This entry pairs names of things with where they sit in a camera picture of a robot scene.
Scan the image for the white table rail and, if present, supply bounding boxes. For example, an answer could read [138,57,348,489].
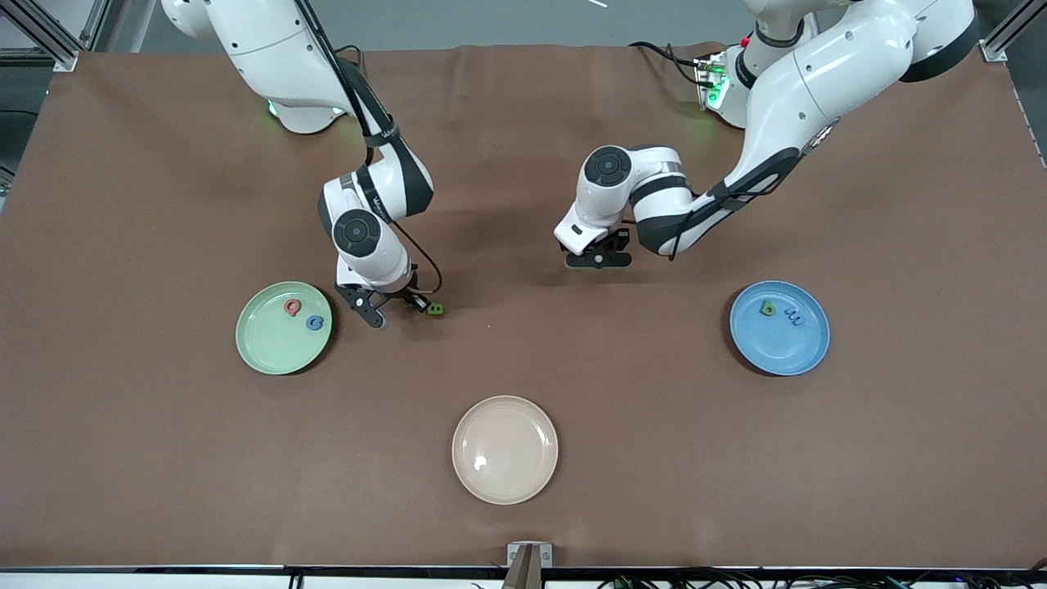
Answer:
[0,572,1047,589]

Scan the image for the metal bracket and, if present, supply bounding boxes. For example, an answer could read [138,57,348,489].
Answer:
[506,542,554,568]

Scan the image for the blue plate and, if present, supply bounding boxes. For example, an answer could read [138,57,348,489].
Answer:
[730,281,831,377]

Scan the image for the black base cable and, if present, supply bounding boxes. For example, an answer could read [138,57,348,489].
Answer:
[627,40,706,89]

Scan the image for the black cable tangle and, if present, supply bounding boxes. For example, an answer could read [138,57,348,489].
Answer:
[595,571,1047,589]

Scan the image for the green plate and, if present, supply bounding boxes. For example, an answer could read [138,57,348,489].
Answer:
[235,281,333,376]

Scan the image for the tan mounting post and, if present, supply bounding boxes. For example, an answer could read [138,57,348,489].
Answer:
[501,546,545,589]

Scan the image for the brown table mat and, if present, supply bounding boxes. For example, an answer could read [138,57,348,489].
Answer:
[0,43,1047,571]

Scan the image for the beige plate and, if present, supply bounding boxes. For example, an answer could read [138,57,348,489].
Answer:
[452,395,559,506]

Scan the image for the aluminium frame post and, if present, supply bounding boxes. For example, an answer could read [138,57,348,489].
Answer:
[0,0,113,74]
[980,0,1047,64]

